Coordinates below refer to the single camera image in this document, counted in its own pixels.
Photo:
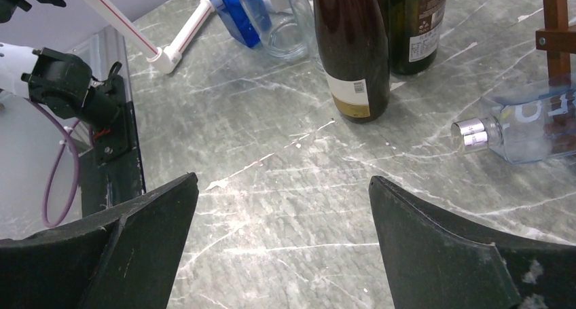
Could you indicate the blue bottle silver cap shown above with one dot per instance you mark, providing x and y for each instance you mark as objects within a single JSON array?
[{"x": 526, "y": 124}]

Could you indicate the brown bottle gold foil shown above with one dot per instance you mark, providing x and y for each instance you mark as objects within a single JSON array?
[{"x": 354, "y": 50}]

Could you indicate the brown wooden wine rack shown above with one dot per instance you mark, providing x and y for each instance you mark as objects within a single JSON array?
[{"x": 557, "y": 39}]

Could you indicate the clear glass jar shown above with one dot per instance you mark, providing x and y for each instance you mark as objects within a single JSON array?
[{"x": 290, "y": 36}]

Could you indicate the clear bottle chrome cap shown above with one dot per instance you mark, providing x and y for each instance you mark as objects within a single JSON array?
[{"x": 242, "y": 17}]

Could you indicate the green bottle grey cap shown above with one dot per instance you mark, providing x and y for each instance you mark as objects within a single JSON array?
[{"x": 413, "y": 28}]

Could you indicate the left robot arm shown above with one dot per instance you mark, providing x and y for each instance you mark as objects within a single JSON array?
[{"x": 64, "y": 83}]

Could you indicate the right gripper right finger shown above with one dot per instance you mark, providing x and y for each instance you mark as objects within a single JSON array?
[{"x": 436, "y": 259}]

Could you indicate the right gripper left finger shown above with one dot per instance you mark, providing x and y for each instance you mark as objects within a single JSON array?
[{"x": 126, "y": 256}]

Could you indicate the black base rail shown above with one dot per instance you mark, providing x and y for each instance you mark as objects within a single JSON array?
[{"x": 112, "y": 172}]

